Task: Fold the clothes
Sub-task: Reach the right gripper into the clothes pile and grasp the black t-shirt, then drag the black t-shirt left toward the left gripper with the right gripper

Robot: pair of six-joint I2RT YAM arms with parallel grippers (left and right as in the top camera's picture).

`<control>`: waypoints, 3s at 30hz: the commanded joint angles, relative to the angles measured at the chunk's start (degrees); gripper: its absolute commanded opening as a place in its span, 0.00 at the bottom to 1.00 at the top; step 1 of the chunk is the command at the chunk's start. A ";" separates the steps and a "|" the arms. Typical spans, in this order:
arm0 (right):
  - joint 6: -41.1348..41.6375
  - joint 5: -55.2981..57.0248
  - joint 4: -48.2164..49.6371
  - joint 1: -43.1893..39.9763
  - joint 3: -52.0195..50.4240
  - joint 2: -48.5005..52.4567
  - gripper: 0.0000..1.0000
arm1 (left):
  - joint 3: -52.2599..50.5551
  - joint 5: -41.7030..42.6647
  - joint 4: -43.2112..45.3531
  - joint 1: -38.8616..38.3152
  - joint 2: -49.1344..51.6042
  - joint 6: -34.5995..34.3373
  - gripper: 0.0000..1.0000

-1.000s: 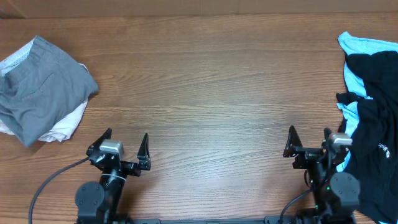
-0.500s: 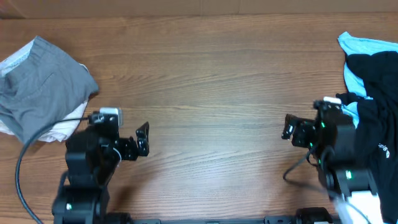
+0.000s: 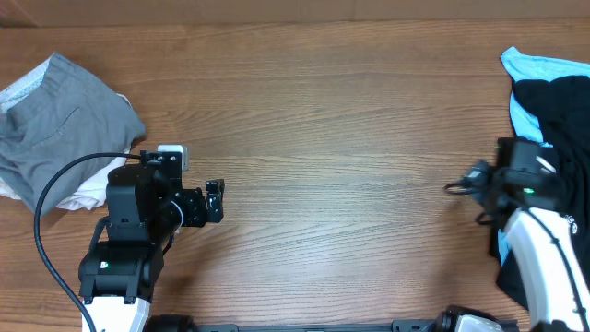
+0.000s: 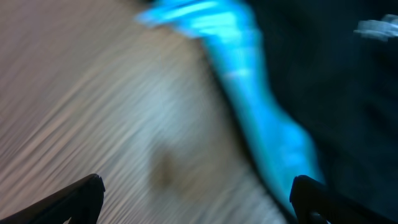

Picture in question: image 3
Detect light blue printed t-shirt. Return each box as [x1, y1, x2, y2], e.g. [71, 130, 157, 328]
[497, 45, 590, 267]

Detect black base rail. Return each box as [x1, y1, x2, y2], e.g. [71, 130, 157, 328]
[143, 313, 519, 332]

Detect grey folded shorts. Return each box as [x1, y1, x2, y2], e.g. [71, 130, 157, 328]
[0, 52, 148, 216]

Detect black t-shirt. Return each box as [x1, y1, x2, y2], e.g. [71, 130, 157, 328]
[488, 75, 590, 311]

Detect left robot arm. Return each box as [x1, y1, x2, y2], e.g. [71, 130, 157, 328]
[78, 161, 225, 331]

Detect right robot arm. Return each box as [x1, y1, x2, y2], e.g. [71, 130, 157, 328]
[460, 137, 589, 331]

